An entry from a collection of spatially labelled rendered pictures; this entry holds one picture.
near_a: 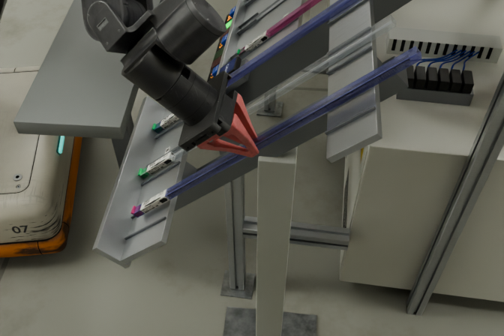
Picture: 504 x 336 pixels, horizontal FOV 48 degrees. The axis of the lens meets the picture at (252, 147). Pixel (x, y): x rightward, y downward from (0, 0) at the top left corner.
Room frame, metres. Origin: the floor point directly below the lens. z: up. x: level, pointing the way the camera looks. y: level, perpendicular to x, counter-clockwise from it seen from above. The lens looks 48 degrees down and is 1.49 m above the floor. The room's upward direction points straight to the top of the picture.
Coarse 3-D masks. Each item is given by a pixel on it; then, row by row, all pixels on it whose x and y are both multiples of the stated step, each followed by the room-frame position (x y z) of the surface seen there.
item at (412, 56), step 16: (416, 48) 0.50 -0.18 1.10; (384, 64) 0.50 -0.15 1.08; (400, 64) 0.49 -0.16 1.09; (368, 80) 0.49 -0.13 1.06; (336, 96) 0.50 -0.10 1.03; (352, 96) 0.49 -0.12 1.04; (304, 112) 0.51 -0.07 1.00; (320, 112) 0.50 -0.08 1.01; (272, 128) 0.52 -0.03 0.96; (288, 128) 0.50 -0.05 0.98; (256, 144) 0.51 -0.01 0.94; (224, 160) 0.51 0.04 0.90; (192, 176) 0.52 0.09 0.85; (208, 176) 0.51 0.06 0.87; (176, 192) 0.52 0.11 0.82
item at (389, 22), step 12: (384, 24) 0.59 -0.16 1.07; (360, 36) 0.60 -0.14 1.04; (372, 36) 0.59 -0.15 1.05; (348, 48) 0.59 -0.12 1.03; (324, 60) 0.60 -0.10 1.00; (336, 60) 0.59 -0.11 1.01; (300, 72) 0.61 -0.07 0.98; (312, 72) 0.60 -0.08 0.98; (288, 84) 0.60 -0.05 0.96; (300, 84) 0.60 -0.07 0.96; (264, 96) 0.61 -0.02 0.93; (276, 96) 0.60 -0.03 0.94; (252, 108) 0.61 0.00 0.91; (180, 156) 0.62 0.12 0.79; (144, 168) 0.64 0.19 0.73
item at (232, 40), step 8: (240, 0) 1.15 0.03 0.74; (240, 8) 1.12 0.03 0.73; (240, 16) 1.10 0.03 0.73; (232, 24) 1.06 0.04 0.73; (240, 24) 1.07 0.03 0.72; (232, 32) 1.03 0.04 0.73; (232, 40) 1.01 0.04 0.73; (224, 48) 0.98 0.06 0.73; (232, 48) 0.98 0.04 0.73; (224, 56) 0.94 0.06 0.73; (224, 64) 0.92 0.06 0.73
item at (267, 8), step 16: (256, 0) 1.14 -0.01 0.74; (272, 0) 1.07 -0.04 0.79; (288, 0) 1.01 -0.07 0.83; (304, 0) 0.98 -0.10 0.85; (256, 16) 1.05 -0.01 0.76; (272, 16) 1.00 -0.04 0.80; (240, 32) 1.03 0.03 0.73; (256, 32) 0.98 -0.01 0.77; (288, 32) 0.89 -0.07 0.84; (240, 48) 0.97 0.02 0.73; (256, 48) 0.92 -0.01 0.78
